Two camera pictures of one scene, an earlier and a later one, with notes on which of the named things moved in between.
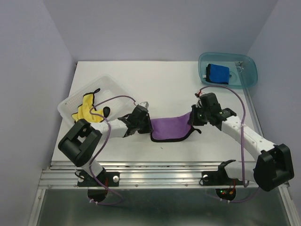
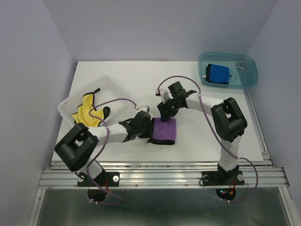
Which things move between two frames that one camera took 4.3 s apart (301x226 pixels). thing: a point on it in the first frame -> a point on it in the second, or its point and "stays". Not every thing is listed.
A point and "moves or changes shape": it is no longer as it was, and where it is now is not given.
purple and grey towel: x=171 y=129 moves or changes shape
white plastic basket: x=108 y=87 stays
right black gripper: x=194 y=121 -> x=162 y=107
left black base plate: x=85 y=180 stays
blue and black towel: x=217 y=73 stays
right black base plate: x=220 y=177 stays
